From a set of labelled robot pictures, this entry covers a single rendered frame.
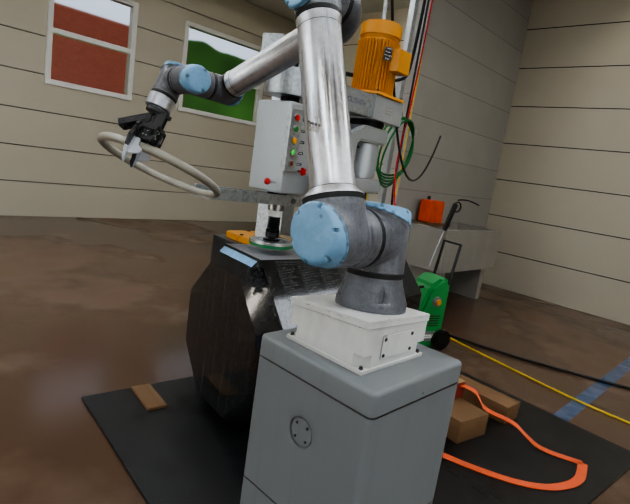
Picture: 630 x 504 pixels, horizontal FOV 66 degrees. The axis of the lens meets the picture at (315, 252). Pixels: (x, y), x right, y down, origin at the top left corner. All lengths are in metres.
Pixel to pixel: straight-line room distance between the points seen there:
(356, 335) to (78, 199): 7.37
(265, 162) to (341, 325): 1.31
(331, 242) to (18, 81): 7.18
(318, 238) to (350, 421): 0.42
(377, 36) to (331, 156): 1.83
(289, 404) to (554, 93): 6.46
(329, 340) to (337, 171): 0.41
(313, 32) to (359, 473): 1.02
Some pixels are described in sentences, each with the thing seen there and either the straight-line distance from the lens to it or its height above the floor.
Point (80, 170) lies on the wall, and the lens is 8.26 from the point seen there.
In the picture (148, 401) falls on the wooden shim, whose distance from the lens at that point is 2.70.
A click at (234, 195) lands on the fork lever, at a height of 1.13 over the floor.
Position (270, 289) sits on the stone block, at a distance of 2.16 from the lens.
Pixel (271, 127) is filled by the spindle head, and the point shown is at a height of 1.45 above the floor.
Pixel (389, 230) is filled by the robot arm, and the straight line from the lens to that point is 1.20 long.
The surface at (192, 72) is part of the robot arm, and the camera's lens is 1.69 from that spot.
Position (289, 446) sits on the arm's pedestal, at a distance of 1.34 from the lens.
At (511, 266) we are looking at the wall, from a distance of 7.29.
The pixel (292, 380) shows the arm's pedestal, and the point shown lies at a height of 0.77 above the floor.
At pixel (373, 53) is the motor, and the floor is 1.96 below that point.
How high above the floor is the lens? 1.31
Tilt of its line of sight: 10 degrees down
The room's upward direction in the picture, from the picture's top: 8 degrees clockwise
